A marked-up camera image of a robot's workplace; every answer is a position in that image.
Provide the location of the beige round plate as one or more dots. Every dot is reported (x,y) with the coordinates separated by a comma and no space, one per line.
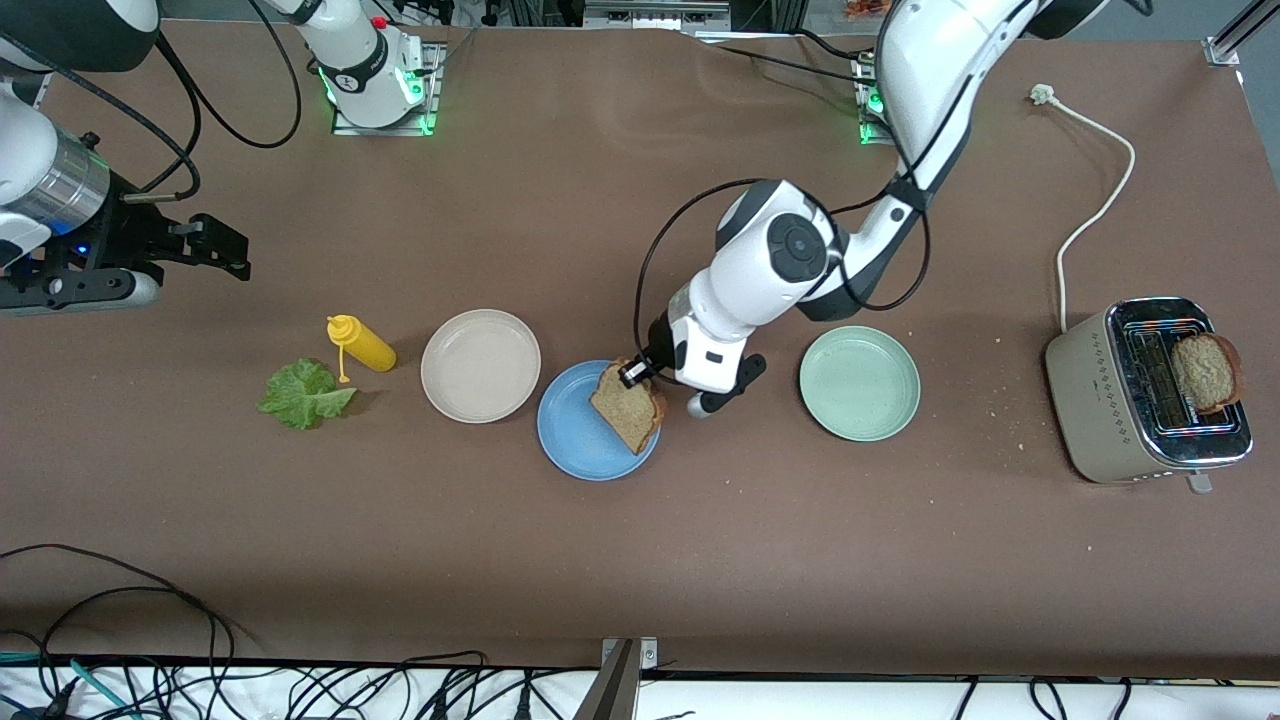
(480,365)

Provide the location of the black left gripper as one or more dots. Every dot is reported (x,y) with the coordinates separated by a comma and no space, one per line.
(659,344)

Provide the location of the aluminium profile post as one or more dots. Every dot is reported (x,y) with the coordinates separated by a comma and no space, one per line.
(615,690)

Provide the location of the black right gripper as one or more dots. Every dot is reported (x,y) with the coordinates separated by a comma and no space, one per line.
(122,236)

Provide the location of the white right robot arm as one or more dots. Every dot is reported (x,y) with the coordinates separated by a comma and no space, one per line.
(365,70)

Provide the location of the orange snack package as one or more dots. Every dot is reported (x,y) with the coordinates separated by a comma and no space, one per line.
(862,8)

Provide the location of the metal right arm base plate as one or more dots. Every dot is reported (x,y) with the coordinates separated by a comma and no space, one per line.
(436,90)

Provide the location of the yellow mustard squeeze bottle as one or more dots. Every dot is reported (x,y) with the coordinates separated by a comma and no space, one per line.
(370,348)

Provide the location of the green lettuce leaf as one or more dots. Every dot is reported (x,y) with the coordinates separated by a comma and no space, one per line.
(300,395)

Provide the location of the aluminium corner profile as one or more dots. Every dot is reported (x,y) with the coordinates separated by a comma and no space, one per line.
(1225,50)

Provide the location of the beige chrome toaster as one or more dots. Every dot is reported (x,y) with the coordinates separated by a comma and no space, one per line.
(1095,400)

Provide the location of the brown bread slice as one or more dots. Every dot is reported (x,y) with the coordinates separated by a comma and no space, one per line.
(630,415)
(1205,372)

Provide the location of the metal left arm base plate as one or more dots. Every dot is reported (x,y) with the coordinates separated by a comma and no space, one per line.
(875,138)

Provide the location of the mint green round plate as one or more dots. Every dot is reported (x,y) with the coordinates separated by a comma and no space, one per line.
(860,383)

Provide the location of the blue round plate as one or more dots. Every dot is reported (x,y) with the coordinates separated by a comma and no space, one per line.
(572,440)

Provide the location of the silver frame rail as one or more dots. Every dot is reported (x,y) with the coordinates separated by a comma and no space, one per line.
(655,15)

